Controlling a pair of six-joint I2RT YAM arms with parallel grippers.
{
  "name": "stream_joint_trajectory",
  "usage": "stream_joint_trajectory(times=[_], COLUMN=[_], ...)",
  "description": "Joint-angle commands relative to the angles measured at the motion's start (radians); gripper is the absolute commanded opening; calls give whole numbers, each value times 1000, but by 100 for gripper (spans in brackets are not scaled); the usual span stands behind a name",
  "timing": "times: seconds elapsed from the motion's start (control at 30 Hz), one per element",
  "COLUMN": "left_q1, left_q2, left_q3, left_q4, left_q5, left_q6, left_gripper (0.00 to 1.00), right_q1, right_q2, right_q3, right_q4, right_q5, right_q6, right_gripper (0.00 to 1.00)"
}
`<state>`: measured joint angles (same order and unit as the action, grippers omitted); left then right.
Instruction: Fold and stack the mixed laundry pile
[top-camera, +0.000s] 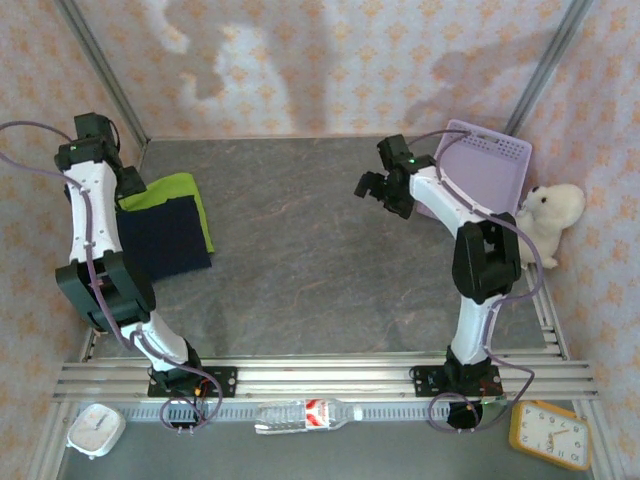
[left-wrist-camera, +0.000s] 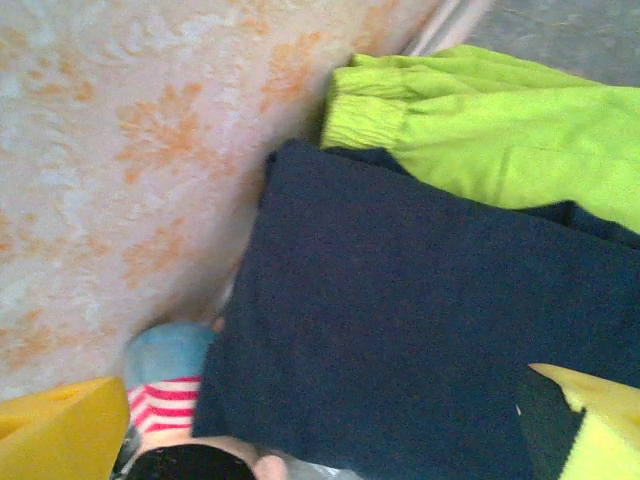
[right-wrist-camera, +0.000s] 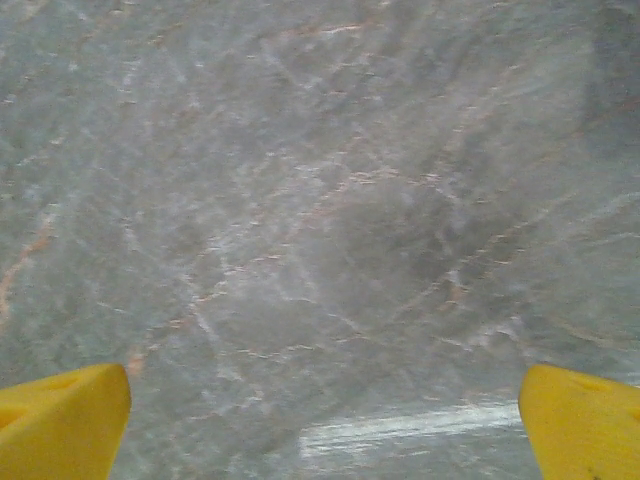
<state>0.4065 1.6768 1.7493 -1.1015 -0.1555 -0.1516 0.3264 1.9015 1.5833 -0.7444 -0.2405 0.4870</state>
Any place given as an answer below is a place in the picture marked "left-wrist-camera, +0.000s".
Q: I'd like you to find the navy blue cloth garment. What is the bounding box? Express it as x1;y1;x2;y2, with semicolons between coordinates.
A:
192;138;640;480

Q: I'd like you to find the doll with striped shirt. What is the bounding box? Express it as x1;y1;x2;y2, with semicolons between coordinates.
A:
112;319;291;480

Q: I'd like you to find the lime green cloth garment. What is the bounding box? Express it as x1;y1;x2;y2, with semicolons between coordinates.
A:
319;43;640;236

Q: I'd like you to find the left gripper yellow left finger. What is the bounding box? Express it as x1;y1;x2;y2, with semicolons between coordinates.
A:
0;375;132;480

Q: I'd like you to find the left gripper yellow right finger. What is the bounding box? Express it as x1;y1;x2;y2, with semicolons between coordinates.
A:
517;362;640;480

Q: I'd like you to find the aluminium table side rail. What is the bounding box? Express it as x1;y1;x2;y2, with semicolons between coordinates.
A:
399;0;499;57

